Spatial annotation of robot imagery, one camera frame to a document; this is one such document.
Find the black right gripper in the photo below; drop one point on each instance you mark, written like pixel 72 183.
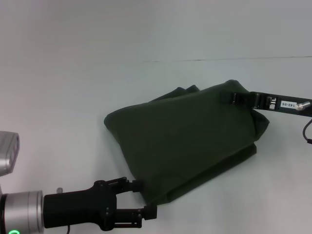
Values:
pixel 282 103

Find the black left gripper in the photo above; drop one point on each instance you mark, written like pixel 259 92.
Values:
pixel 80 207

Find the dark green t-shirt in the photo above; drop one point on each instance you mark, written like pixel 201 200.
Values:
pixel 182 134

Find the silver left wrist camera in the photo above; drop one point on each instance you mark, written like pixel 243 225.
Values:
pixel 8 153

